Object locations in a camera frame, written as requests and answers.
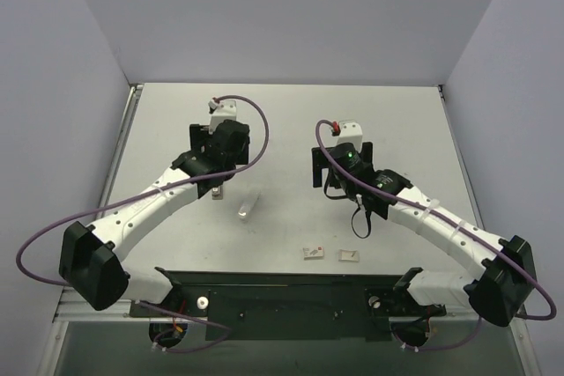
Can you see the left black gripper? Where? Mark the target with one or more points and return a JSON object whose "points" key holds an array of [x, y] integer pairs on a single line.
{"points": [[196, 136]]}

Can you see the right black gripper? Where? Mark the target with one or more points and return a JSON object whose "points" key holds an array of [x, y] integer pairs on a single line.
{"points": [[318, 166]]}

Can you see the small metal stapler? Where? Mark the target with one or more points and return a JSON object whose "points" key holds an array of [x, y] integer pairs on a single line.
{"points": [[217, 193]]}

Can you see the white stapler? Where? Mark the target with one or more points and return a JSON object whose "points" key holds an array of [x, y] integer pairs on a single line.
{"points": [[248, 203]]}

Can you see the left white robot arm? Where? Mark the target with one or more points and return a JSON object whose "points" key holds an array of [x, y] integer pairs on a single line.
{"points": [[92, 255]]}

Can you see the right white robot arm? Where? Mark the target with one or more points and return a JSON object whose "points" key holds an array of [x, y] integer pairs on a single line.
{"points": [[498, 274]]}

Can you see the staple box with red label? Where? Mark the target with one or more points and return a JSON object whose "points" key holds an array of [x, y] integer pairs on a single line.
{"points": [[313, 253]]}

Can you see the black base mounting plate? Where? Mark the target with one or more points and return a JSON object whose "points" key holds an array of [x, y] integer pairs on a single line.
{"points": [[298, 307]]}

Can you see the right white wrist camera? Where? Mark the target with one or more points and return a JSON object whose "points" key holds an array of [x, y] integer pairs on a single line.
{"points": [[348, 132]]}

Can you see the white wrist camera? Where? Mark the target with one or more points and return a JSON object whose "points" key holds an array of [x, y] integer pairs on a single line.
{"points": [[348, 132], [220, 111]]}

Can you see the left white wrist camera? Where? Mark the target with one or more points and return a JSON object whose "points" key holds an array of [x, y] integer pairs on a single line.
{"points": [[220, 111]]}

